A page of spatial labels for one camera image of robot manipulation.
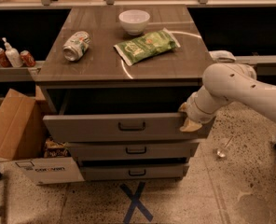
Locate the grey middle drawer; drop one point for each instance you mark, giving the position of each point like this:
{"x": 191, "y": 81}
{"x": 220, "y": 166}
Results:
{"x": 139, "y": 150}

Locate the brown cardboard box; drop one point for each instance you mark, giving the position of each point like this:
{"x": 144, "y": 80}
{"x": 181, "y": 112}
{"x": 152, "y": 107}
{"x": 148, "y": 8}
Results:
{"x": 22, "y": 130}

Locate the blue tape cross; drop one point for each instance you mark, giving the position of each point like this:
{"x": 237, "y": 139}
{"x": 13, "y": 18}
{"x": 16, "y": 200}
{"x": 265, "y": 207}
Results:
{"x": 135, "y": 203}

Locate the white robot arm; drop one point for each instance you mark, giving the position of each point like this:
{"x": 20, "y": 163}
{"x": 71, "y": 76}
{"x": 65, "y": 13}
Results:
{"x": 222, "y": 84}

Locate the grey low shelf ledge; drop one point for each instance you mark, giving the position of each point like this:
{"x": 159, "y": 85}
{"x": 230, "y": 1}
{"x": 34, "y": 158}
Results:
{"x": 25, "y": 73}

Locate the grey bottom drawer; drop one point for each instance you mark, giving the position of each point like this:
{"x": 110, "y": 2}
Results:
{"x": 153, "y": 171}

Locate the white ceramic bowl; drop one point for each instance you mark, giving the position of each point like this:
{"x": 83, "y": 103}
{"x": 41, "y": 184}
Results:
{"x": 134, "y": 21}

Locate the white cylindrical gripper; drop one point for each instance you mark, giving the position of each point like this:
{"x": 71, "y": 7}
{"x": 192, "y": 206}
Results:
{"x": 193, "y": 108}

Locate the grey drawer cabinet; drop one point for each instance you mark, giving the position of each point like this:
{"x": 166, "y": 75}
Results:
{"x": 102, "y": 67}

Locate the red soda can right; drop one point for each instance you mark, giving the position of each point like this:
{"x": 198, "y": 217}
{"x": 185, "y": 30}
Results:
{"x": 28, "y": 58}

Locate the red soda can left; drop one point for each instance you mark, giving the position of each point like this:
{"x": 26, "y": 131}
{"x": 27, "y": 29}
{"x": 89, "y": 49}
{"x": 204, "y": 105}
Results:
{"x": 4, "y": 62}

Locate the green chip bag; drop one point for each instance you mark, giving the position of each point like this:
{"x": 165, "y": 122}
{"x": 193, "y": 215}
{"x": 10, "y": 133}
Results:
{"x": 146, "y": 46}

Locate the crushed white soda can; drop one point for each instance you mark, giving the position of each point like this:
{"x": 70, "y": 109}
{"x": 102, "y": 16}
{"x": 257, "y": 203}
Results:
{"x": 76, "y": 46}

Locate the white pump bottle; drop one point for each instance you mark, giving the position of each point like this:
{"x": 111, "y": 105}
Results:
{"x": 12, "y": 55}

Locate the grey top drawer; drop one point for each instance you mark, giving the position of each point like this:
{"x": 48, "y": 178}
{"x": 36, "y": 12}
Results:
{"x": 120, "y": 114}

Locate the white folded cloth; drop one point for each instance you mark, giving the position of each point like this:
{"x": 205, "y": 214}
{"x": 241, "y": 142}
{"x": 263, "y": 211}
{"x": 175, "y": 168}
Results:
{"x": 222, "y": 56}

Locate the red soda can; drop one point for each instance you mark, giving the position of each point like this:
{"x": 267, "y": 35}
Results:
{"x": 28, "y": 58}
{"x": 4, "y": 62}

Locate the grey drawer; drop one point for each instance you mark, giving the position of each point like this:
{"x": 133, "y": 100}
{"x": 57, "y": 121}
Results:
{"x": 120, "y": 114}
{"x": 153, "y": 171}
{"x": 139, "y": 150}

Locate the white printed cardboard box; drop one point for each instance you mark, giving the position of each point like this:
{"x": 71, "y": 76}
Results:
{"x": 45, "y": 171}

